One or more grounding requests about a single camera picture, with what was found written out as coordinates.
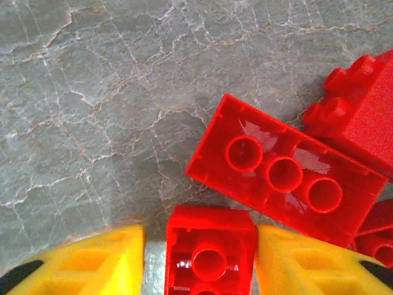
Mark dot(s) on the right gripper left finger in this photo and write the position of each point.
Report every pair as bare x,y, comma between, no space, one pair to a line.
76,270

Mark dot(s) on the long red lego brick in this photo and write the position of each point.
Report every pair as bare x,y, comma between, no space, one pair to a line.
365,123
215,172

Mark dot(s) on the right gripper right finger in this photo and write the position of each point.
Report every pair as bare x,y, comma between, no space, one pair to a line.
307,270

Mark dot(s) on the small red lego brick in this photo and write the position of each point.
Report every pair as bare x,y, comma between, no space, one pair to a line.
208,246
379,227

